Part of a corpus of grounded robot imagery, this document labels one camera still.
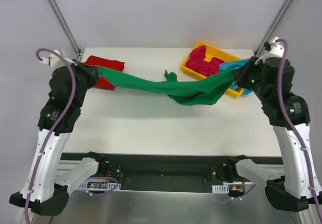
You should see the green t shirt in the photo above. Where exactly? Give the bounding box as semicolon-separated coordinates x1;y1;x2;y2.
108;70;234;106

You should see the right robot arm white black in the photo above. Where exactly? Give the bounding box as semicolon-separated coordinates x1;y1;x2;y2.
217;56;321;212

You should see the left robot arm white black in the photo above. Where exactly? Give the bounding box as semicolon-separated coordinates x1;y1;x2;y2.
9;63;107;216

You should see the teal t shirt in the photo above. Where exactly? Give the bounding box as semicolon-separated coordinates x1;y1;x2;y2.
219;59;252;95

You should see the folded red t shirt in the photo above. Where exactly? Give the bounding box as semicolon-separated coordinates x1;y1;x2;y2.
83;55;125;91

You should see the yellow plastic bin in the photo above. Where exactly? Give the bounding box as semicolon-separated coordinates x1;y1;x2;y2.
181;41;245;99

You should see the magenta t shirt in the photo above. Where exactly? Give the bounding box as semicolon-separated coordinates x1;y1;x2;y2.
186;45;220;77

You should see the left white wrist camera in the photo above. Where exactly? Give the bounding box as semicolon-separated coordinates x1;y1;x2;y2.
39;50;75;71

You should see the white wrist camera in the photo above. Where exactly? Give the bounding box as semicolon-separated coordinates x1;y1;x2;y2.
255;37;285;65
39;50;75;71

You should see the left aluminium side rail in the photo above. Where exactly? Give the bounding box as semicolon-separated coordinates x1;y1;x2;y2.
76;49;85;62

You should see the aluminium side rail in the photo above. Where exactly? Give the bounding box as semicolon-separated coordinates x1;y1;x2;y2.
76;49;85;62
254;50;290;164

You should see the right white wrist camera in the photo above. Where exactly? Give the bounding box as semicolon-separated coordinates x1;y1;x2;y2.
255;37;285;65

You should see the right aluminium side rail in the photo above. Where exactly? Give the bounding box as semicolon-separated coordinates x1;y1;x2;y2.
254;50;290;164

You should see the front aluminium rail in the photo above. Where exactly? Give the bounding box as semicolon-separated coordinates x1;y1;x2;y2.
54;160;88;186

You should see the right aluminium frame post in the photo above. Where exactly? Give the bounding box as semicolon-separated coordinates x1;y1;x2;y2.
253;0;294;55

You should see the aluminium frame post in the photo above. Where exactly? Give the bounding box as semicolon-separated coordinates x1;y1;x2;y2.
253;0;294;55
47;0;82;56

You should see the left aluminium frame post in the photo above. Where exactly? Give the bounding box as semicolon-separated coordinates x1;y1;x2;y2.
47;0;82;56

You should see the left white cable duct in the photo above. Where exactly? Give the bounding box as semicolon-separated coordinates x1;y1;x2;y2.
76;180;121;191

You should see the white cable duct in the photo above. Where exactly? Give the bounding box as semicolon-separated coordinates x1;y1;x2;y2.
211;184;244;194
76;180;121;191

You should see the right white cable duct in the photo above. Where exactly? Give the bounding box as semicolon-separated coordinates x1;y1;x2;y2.
211;184;244;194

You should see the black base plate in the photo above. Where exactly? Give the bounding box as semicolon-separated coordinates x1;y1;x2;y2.
59;152;284;192

